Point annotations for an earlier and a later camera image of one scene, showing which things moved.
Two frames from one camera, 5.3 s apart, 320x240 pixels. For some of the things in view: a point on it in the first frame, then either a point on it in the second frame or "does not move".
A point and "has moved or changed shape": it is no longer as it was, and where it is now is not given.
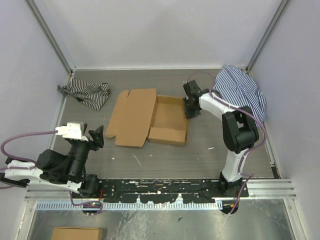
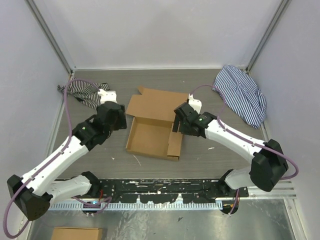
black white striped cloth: x=94 y=95 does not move
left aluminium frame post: x=48 y=31 does not move
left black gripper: x=98 y=136 -> x=122 y=124
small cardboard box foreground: x=77 y=233 does not move
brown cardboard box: x=142 y=115 has moved or changed shape
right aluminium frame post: x=267 y=33 does not move
